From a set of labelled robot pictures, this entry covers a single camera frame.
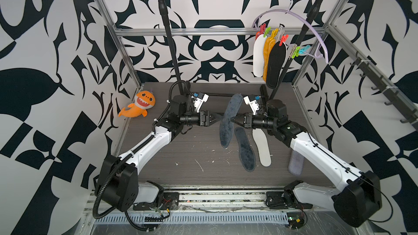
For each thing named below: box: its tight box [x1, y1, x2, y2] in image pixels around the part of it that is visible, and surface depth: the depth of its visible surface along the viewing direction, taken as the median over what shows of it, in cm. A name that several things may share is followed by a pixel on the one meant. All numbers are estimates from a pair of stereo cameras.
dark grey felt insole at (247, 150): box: [234, 126, 257, 172], surface depth 91 cm
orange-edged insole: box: [251, 128, 272, 168], surface depth 91 cm
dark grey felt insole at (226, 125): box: [219, 93, 243, 148], surface depth 74 cm
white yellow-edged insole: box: [253, 33, 266, 78], surface depth 83 cm
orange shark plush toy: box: [118, 90, 157, 119], surface depth 103 cm
